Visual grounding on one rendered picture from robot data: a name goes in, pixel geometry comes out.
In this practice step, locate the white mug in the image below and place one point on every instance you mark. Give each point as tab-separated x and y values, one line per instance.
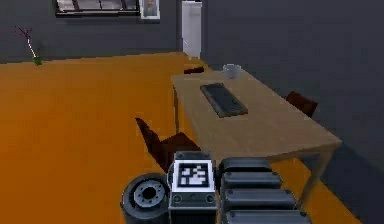
231	71

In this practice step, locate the white framed portrait picture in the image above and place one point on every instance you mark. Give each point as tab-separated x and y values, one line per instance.
150	9

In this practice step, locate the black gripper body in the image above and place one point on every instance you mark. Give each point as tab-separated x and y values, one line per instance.
146	196

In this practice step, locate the dark red chair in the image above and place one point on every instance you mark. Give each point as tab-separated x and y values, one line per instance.
302	103
166	146
194	70

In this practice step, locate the thin twig house plant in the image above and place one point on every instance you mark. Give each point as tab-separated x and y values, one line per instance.
31	46

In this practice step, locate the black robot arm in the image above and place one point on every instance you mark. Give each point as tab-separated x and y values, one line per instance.
246	196

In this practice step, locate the light wooden table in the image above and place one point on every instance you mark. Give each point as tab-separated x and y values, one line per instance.
253	116

